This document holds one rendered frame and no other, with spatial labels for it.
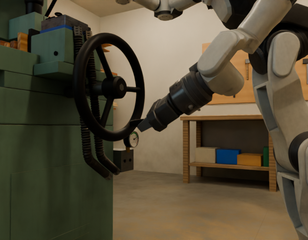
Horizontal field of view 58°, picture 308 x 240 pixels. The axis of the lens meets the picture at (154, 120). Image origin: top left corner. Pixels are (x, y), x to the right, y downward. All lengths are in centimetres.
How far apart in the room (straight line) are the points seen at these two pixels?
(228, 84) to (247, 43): 10
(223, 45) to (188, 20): 389
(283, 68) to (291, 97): 10
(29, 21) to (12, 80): 30
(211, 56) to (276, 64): 35
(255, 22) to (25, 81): 58
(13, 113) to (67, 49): 21
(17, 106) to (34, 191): 23
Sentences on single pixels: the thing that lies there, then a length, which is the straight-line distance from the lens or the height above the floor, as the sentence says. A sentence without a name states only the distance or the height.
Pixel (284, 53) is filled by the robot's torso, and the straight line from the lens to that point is 96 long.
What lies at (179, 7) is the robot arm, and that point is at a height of 127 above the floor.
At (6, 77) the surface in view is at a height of 82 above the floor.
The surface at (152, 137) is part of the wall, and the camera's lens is 447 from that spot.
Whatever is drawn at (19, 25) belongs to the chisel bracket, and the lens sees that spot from 106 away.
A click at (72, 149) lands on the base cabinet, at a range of 89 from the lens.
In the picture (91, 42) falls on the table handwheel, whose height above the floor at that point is 91.
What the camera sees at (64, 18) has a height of 99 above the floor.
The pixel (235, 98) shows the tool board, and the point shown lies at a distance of 404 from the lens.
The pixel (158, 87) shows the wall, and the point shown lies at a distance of 447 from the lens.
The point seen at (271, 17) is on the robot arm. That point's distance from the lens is 69.
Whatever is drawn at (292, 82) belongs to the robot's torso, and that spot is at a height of 84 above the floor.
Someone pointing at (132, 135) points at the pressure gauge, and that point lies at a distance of 103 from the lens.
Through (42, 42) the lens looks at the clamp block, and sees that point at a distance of 84.
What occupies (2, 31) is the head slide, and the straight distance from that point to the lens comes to 109.
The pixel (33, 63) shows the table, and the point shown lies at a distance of 82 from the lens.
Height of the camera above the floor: 70
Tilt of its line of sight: 2 degrees up
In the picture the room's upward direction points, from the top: straight up
